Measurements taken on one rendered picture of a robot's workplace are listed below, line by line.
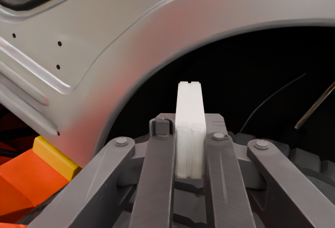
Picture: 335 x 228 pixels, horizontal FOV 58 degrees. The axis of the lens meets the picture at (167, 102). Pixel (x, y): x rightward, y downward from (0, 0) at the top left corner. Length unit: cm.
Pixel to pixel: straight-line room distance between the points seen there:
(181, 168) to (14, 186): 67
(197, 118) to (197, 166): 2
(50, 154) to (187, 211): 61
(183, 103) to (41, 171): 70
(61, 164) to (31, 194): 10
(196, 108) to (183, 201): 12
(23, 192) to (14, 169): 7
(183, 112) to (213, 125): 2
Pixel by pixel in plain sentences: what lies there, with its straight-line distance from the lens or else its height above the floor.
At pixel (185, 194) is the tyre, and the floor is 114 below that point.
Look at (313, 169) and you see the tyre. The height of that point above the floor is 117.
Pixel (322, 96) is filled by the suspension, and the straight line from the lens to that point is 76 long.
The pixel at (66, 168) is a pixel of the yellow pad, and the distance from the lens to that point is 81.
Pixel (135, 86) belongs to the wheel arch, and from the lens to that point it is 57.
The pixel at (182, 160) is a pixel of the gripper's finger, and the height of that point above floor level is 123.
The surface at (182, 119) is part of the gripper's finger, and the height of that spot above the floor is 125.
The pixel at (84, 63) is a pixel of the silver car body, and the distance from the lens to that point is 67.
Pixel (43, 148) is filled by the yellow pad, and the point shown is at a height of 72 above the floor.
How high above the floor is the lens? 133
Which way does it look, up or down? 32 degrees down
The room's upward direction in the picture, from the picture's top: 26 degrees clockwise
